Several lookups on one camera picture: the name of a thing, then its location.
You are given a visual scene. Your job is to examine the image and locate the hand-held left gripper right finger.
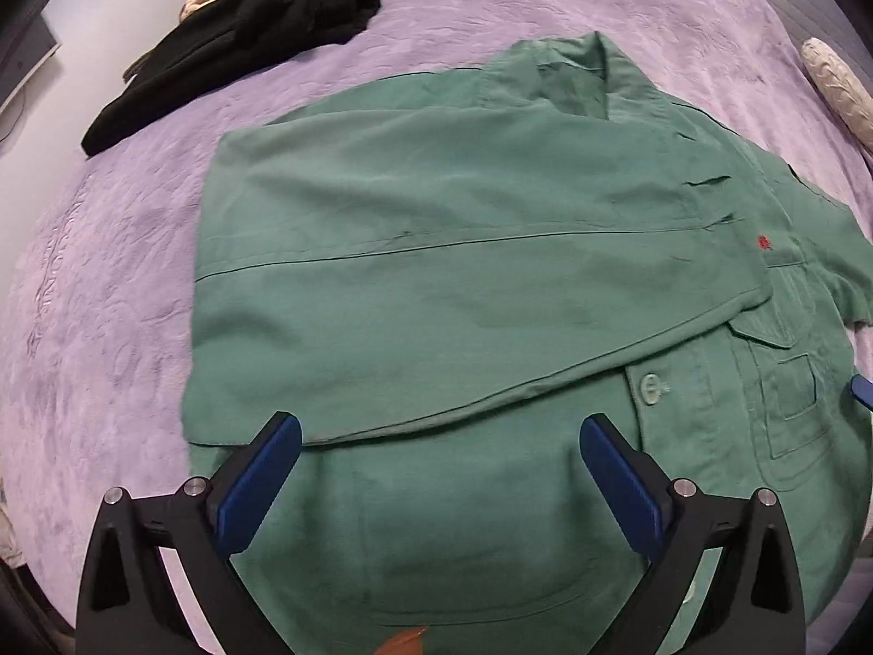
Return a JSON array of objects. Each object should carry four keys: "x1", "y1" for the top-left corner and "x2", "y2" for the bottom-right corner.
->
[{"x1": 579, "y1": 413, "x2": 810, "y2": 655}]

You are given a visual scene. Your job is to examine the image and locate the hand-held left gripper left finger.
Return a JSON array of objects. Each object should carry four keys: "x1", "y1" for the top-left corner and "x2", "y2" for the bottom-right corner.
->
[{"x1": 74, "y1": 411, "x2": 303, "y2": 655}]

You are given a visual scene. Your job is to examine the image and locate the green button-up shirt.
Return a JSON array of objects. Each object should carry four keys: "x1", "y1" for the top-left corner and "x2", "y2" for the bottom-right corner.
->
[{"x1": 181, "y1": 31, "x2": 873, "y2": 655}]

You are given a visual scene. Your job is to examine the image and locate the orange-brown object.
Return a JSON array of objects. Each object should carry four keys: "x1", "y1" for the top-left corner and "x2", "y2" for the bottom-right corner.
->
[{"x1": 375, "y1": 624, "x2": 430, "y2": 655}]

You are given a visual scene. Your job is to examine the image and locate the purple plush blanket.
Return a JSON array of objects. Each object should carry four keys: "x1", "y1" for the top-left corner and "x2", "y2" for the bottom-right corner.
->
[{"x1": 0, "y1": 0, "x2": 873, "y2": 632}]

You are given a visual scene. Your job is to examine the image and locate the white knitted pillow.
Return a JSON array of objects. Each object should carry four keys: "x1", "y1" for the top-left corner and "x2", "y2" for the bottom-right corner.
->
[{"x1": 799, "y1": 37, "x2": 873, "y2": 151}]

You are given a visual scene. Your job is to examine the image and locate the black garment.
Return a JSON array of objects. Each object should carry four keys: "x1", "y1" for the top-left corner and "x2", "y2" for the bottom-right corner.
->
[{"x1": 80, "y1": 0, "x2": 381, "y2": 158}]

